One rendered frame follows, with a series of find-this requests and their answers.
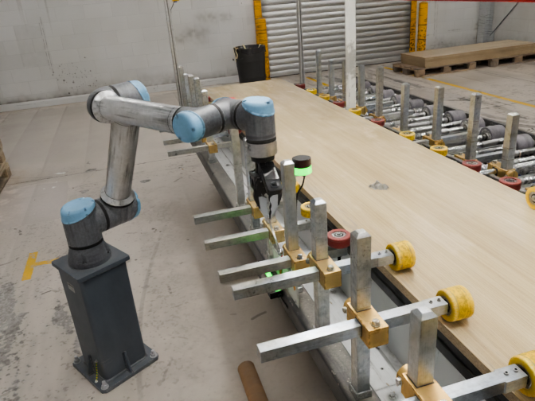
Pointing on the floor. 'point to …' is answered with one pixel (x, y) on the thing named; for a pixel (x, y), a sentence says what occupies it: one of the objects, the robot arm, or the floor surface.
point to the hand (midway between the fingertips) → (269, 217)
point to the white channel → (350, 53)
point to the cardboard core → (251, 382)
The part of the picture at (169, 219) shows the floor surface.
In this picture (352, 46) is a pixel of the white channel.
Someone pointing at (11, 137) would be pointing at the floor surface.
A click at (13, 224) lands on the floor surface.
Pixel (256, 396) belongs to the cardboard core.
